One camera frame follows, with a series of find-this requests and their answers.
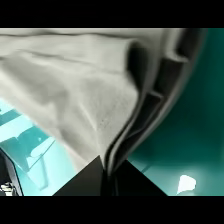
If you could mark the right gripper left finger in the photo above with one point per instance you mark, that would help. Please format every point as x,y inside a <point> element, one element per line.
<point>88,181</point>

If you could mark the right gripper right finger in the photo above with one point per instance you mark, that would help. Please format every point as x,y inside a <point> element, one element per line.
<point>136,183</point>

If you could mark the white garment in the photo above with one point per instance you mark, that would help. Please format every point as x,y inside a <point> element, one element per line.
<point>83,90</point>

